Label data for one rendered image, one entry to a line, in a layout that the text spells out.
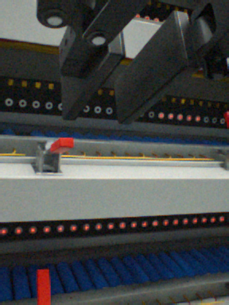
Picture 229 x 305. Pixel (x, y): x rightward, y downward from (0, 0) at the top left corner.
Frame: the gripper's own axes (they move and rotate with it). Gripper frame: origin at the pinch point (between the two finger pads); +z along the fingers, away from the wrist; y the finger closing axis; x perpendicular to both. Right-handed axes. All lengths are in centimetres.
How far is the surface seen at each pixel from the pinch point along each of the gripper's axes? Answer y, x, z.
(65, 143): 0.0, -0.4, 10.5
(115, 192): 7.2, -3.4, 17.3
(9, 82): -3.0, 15.0, 29.1
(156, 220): 21.8, -5.6, 33.8
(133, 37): 10.0, 14.7, 14.2
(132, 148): 12.3, 3.1, 21.9
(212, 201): 20.5, -4.7, 17.9
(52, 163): 0.9, 0.2, 19.4
